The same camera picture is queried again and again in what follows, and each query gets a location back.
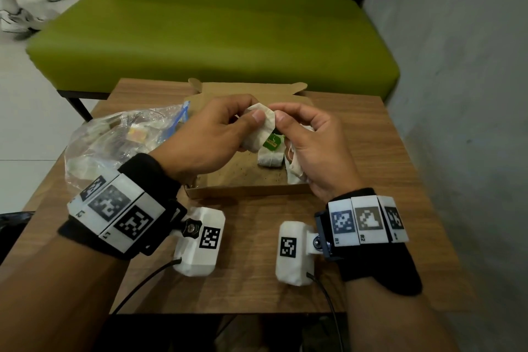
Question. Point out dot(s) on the person's right hand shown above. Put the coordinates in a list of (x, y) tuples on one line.
[(321, 158)]

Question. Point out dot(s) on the person's left hand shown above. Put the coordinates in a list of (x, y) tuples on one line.
[(202, 137)]

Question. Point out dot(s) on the person's left thumb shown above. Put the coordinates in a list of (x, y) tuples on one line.
[(247, 121)]

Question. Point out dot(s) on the person's right thumb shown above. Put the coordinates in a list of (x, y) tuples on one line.
[(288, 127)]

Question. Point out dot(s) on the white tea bag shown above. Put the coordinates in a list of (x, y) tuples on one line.
[(293, 172), (262, 129), (270, 158)]

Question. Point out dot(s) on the person's right forearm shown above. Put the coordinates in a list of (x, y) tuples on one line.
[(392, 318)]

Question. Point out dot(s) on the person's left forearm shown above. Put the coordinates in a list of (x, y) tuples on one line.
[(57, 298)]

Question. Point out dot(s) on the green tea bag tag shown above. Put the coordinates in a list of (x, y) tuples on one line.
[(273, 141)]

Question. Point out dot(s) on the brown cardboard box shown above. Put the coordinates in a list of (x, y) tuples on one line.
[(243, 176)]

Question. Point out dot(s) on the green bench seat cushion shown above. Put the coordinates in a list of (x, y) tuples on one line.
[(214, 38)]

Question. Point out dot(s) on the black right wristband with markers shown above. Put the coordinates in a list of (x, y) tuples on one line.
[(367, 224)]

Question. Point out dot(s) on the black wristband with markers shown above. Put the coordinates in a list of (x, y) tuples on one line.
[(367, 224), (119, 207)]

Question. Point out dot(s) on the clear plastic zip bag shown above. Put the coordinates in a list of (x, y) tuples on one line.
[(111, 141)]

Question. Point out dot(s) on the black left wristband with markers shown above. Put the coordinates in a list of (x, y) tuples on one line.
[(119, 207)]

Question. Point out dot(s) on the black object beside table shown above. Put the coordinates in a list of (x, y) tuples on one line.
[(12, 236)]

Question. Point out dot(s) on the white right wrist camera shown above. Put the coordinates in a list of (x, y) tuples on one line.
[(291, 252)]

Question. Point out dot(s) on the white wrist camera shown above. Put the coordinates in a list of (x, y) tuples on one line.
[(291, 252), (200, 240)]

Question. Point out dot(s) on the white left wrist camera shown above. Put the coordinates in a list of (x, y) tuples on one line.
[(200, 240)]

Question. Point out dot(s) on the black bench frame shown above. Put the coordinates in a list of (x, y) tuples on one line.
[(80, 104)]

